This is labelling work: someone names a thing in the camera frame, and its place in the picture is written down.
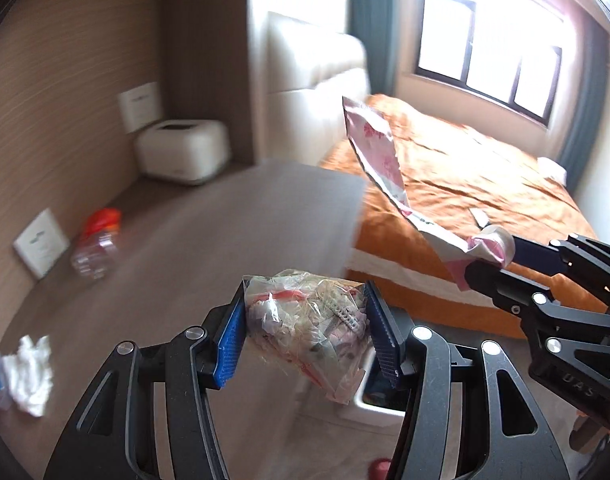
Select clear bag of scraps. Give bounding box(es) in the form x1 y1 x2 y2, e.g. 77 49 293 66
244 270 370 404

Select pink floral wrapper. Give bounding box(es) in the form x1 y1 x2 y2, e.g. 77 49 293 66
342 95 516 292

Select white square trash bin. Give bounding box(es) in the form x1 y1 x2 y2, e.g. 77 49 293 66
337 347 405 428

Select white pillow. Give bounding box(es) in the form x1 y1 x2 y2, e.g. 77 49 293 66
536 157 567 186

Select red slipper foot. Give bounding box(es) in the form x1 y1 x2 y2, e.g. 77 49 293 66
368 458 391 480

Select crumpled white tissue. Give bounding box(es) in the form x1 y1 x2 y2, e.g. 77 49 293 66
2 335 54 418

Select orange bed cover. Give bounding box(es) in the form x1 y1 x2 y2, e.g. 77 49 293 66
347 94 596 338

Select clear bottle red label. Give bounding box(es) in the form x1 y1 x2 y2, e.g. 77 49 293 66
71 208 122 280

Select dark framed window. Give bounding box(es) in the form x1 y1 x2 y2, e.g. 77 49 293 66
415 0 564 126

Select cream padded headboard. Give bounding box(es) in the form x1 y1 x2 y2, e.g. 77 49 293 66
265 13 371 166

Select grey green curtain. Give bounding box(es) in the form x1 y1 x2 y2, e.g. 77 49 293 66
348 0 398 96

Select white wall socket panel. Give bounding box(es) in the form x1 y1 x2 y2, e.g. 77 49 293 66
14 208 70 280

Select white wall switch panel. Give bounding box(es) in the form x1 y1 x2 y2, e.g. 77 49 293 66
118 81 163 133

